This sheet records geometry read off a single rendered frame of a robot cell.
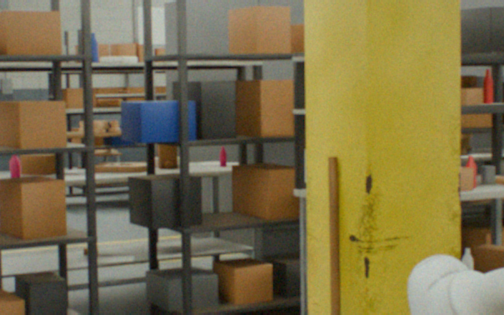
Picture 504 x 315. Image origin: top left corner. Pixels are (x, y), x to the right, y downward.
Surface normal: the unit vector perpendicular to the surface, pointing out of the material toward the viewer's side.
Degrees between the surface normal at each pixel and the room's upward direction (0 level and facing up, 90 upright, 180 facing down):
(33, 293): 90
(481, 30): 90
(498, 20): 90
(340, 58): 90
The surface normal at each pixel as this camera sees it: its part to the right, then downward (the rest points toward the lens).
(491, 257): -0.61, 0.07
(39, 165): -0.41, 0.08
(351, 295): -0.89, 0.05
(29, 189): 0.55, 0.06
